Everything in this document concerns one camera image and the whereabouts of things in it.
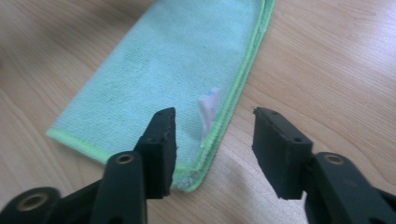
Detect green microfibre cloth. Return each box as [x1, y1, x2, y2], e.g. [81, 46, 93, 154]
[45, 0, 276, 193]

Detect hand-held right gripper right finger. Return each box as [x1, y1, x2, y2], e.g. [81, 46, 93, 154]
[251, 106, 396, 224]

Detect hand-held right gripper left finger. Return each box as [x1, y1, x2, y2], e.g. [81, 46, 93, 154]
[89, 106, 178, 224]

